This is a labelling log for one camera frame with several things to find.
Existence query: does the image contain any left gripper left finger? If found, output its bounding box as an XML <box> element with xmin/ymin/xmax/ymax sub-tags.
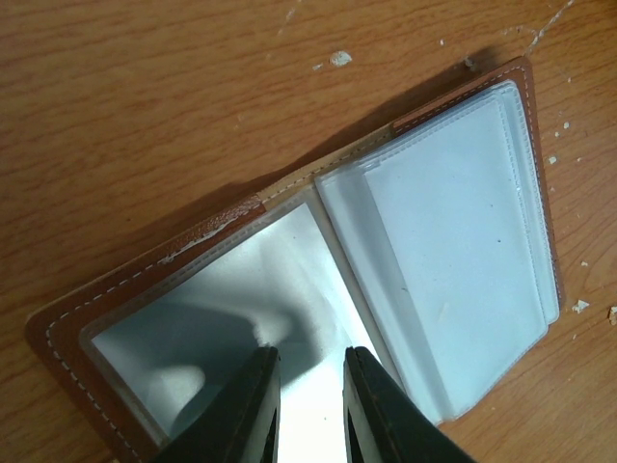
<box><xmin>153</xmin><ymin>346</ymin><xmax>281</xmax><ymax>462</ymax></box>

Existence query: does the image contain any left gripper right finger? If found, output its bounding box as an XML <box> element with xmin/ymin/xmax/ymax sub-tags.
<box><xmin>343</xmin><ymin>347</ymin><xmax>472</xmax><ymax>462</ymax></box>

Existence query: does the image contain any brown leather card holder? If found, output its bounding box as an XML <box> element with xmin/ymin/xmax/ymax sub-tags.
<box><xmin>25</xmin><ymin>57</ymin><xmax>562</xmax><ymax>462</ymax></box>

